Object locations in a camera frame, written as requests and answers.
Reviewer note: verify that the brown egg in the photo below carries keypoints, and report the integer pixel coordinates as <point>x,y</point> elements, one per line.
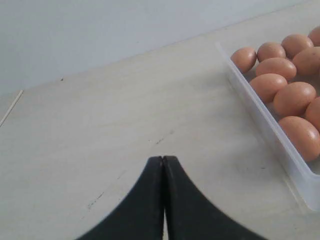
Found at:
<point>293,99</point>
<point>277,65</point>
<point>267,85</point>
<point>270,50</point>
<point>314,35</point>
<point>307,63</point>
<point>244,59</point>
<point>295,43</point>
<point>312,113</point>
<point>303,135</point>

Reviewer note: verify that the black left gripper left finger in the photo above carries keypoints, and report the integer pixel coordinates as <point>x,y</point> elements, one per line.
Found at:
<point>140,215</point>

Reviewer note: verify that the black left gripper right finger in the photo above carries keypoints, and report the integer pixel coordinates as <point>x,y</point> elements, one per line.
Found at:
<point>190,215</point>

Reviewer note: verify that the clear plastic tray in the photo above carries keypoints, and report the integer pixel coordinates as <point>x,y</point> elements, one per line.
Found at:
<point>306,182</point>

